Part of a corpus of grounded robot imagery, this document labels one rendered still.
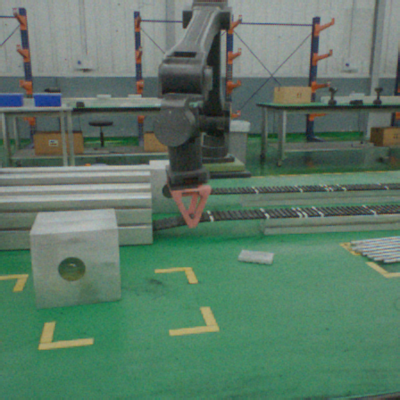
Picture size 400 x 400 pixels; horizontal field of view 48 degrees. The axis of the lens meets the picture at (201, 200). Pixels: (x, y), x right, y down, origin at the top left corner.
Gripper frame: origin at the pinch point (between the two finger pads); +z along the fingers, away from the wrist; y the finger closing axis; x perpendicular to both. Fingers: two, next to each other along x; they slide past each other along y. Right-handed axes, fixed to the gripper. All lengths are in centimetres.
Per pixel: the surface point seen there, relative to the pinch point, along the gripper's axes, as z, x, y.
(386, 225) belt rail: 4.6, 35.5, 4.1
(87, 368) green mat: 1.7, -15.6, 37.6
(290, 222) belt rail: 2.1, 17.6, 3.2
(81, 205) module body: -5.6, -17.8, 4.4
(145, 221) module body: -1.8, -8.0, 4.9
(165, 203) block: 0.5, -3.2, -13.9
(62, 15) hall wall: -141, -96, -762
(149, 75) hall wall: -35, 41, -764
